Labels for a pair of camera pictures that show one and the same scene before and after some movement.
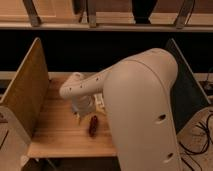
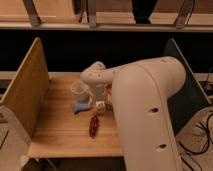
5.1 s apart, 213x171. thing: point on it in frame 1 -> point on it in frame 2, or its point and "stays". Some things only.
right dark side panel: x=187 y=97 stays
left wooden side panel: x=28 y=91 stays
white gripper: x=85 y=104 -> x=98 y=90
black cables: x=197 y=153 stays
